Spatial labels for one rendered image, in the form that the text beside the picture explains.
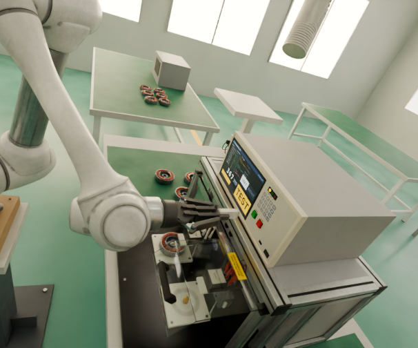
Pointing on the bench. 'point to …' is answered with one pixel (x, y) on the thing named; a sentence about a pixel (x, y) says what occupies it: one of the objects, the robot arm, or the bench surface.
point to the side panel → (322, 323)
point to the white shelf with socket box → (247, 110)
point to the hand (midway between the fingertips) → (227, 213)
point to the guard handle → (165, 282)
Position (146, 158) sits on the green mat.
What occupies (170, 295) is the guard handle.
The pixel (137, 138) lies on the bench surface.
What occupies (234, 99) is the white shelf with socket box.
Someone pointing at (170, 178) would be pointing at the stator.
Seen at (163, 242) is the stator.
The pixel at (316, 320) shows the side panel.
